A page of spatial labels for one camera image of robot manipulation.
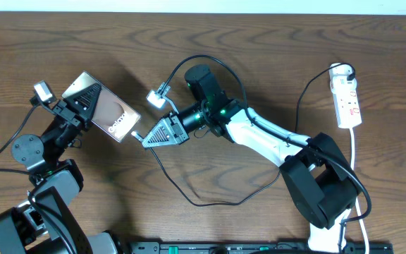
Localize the black usb charging cable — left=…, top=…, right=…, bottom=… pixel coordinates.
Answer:
left=131, top=63, right=357, bottom=207

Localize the smartphone with brown screen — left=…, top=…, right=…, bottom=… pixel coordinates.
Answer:
left=62, top=71, right=141, bottom=143

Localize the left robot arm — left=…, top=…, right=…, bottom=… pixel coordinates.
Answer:
left=0, top=81, right=127, bottom=253

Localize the white power strip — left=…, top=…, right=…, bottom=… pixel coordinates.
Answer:
left=330, top=75, right=362, bottom=129

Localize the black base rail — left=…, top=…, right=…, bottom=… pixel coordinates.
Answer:
left=97, top=231, right=394, bottom=254

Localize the white usb wall charger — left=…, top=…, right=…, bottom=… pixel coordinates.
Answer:
left=329, top=63, right=356, bottom=81

